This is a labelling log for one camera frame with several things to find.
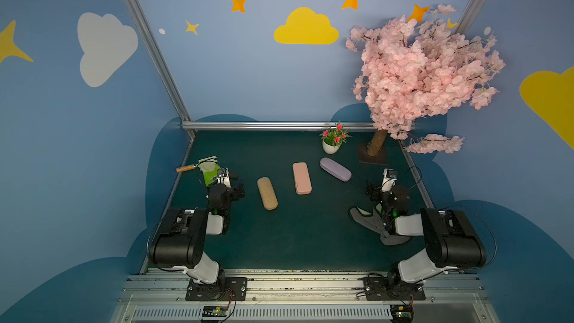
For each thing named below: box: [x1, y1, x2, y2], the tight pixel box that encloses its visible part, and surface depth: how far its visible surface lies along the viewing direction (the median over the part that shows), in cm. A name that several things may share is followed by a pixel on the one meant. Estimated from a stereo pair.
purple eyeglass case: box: [319, 157, 353, 182], surface depth 106 cm
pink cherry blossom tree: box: [345, 4, 506, 158], surface depth 73 cm
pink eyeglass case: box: [292, 161, 313, 196], surface depth 103 cm
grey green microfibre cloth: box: [349, 202, 411, 246], surface depth 90 cm
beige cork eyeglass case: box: [257, 176, 279, 211], surface depth 98 cm
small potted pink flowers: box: [319, 120, 354, 155], surface depth 107 cm
